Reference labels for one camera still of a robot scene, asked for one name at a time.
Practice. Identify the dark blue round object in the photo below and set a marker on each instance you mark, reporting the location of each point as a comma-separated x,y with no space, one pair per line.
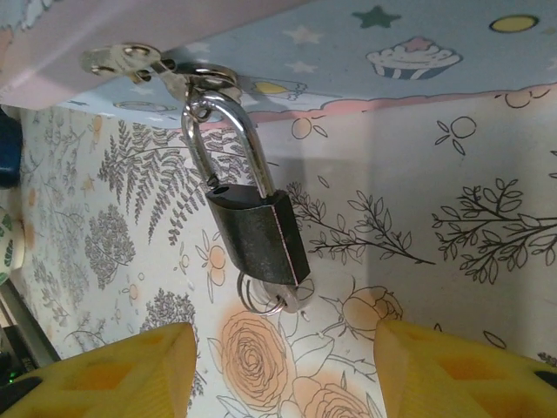
8,148

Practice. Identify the silver box hasp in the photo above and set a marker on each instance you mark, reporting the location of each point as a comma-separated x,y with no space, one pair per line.
126,58

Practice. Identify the green leaf tape roll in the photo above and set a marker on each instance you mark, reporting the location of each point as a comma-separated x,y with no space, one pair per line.
11,248

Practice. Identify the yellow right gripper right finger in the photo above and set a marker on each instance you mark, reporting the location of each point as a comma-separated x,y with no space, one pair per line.
457,379

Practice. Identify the dark grey padlock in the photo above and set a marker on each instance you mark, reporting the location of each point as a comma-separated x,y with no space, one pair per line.
257,235

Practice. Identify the blue and pink cartoon box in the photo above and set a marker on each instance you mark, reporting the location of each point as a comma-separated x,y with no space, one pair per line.
326,56

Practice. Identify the aluminium side rail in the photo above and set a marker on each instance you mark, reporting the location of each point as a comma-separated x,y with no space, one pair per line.
26,318

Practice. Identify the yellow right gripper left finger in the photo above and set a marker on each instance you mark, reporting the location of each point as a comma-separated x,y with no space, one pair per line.
109,379

